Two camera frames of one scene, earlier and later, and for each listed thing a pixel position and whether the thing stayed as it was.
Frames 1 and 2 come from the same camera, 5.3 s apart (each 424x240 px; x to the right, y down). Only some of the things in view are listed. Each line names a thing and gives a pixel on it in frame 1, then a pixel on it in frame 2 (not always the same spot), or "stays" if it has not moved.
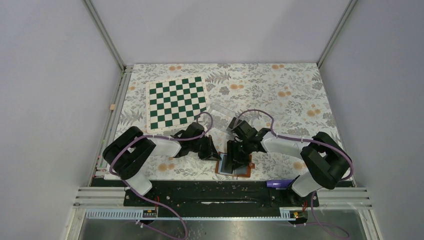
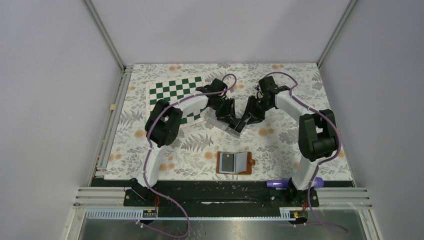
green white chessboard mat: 174,103 stays
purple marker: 278,183 stays
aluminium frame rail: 93,195 stays
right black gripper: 233,155 → 256,117
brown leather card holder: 222,167 stays
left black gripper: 211,153 → 229,114
